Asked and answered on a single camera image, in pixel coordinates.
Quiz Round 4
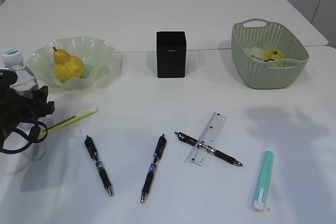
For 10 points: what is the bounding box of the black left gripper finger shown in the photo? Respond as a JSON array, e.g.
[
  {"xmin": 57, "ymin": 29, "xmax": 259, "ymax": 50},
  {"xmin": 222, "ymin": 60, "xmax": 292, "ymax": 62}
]
[{"xmin": 32, "ymin": 86, "xmax": 55, "ymax": 118}]

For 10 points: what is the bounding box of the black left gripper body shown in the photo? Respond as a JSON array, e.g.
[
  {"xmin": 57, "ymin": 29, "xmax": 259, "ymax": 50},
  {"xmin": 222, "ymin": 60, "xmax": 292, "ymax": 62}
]
[{"xmin": 1, "ymin": 68, "xmax": 37, "ymax": 140}]

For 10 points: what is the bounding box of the clear plastic water bottle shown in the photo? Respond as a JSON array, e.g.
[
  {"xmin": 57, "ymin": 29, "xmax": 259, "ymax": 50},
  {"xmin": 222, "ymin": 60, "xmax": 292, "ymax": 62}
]
[{"xmin": 1, "ymin": 47, "xmax": 49, "ymax": 135}]

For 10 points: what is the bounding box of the yellow pear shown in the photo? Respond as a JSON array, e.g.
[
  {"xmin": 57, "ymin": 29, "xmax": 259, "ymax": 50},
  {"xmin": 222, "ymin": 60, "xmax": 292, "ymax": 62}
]
[{"xmin": 53, "ymin": 47, "xmax": 84, "ymax": 82}]

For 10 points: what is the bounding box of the yellow white waste paper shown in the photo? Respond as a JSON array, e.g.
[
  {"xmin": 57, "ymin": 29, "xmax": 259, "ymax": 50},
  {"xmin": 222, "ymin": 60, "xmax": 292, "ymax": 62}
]
[{"xmin": 244, "ymin": 47, "xmax": 286, "ymax": 68}]

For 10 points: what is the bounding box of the yellow-green utility knife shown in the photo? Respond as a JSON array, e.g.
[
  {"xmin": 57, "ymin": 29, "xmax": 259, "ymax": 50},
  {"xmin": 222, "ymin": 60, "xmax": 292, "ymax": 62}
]
[{"xmin": 39, "ymin": 107, "xmax": 98, "ymax": 137}]

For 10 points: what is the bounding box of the black gel pen left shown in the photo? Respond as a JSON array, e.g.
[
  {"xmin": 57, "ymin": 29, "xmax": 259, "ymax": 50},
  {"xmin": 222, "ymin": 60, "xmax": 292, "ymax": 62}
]
[{"xmin": 85, "ymin": 135, "xmax": 113, "ymax": 197}]

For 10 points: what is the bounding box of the pale green wavy glass plate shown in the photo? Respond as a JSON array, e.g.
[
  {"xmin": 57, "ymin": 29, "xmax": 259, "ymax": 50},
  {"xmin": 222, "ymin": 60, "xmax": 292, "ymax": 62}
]
[{"xmin": 28, "ymin": 36, "xmax": 118, "ymax": 91}]

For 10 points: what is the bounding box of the blue black gel pen middle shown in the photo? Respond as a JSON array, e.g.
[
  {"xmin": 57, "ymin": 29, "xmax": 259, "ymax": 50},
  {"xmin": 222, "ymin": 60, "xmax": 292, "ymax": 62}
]
[{"xmin": 140, "ymin": 134, "xmax": 167, "ymax": 203}]

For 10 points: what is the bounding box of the black square pen holder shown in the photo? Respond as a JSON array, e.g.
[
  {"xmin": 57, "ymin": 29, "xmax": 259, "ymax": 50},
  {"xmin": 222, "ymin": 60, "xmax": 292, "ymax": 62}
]
[{"xmin": 156, "ymin": 31, "xmax": 186, "ymax": 78}]

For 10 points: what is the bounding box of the black gel pen on ruler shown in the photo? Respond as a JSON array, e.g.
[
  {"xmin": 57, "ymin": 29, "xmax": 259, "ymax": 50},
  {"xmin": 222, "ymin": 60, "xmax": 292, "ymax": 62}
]
[{"xmin": 175, "ymin": 132, "xmax": 243, "ymax": 167}]

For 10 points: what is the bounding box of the clear plastic ruler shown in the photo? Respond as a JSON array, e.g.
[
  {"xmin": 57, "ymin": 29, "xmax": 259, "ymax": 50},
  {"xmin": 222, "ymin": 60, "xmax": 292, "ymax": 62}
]
[{"xmin": 186, "ymin": 112, "xmax": 227, "ymax": 167}]

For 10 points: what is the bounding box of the green woven plastic basket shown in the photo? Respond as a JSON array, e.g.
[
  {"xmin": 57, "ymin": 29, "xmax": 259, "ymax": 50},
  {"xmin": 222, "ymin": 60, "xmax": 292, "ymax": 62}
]
[{"xmin": 231, "ymin": 18, "xmax": 309, "ymax": 89}]

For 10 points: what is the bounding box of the teal white utility knife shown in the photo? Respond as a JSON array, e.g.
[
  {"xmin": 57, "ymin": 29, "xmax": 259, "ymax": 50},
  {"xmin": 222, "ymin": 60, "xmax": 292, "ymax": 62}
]
[{"xmin": 252, "ymin": 151, "xmax": 274, "ymax": 211}]

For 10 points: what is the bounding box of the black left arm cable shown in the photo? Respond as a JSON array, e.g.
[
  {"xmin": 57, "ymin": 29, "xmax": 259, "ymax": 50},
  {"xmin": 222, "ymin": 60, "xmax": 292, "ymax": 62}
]
[{"xmin": 0, "ymin": 98, "xmax": 48, "ymax": 155}]

